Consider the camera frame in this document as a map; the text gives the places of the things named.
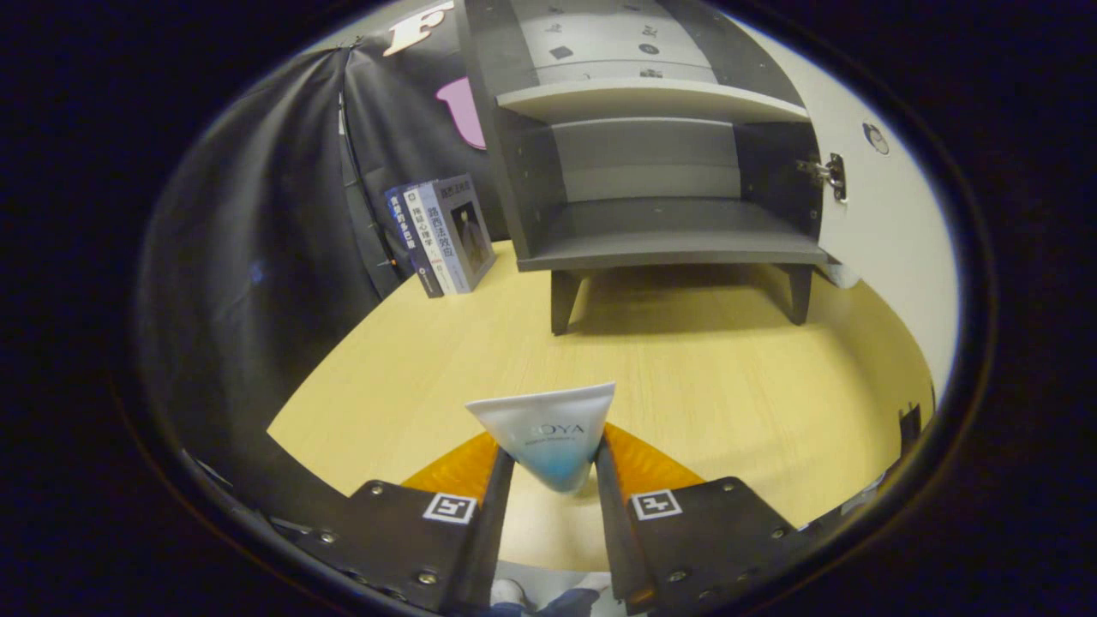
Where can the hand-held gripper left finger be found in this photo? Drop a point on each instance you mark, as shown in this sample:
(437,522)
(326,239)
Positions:
(490,531)

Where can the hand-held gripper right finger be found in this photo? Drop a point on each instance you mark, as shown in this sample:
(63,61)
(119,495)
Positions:
(613,531)

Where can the white and blue tube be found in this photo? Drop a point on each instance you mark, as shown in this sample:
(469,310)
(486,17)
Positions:
(548,428)

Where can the white cabinet door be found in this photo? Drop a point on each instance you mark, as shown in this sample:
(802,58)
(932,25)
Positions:
(891,240)

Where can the person's white shoe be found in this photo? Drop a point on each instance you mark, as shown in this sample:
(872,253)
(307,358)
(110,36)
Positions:
(510,591)

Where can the person's blue trouser leg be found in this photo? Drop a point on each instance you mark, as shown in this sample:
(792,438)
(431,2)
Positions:
(574,602)

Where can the white spine book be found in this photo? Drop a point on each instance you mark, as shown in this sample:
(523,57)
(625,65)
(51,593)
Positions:
(435,244)

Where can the grey cover book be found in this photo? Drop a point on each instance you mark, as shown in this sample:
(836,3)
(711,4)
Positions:
(470,231)

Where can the grey cabinet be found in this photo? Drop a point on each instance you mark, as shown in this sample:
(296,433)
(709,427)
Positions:
(651,231)

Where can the black backdrop cloth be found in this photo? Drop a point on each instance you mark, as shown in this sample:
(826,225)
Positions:
(257,257)

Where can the metal door hinge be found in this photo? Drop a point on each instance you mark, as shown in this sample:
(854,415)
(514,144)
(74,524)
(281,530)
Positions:
(830,176)

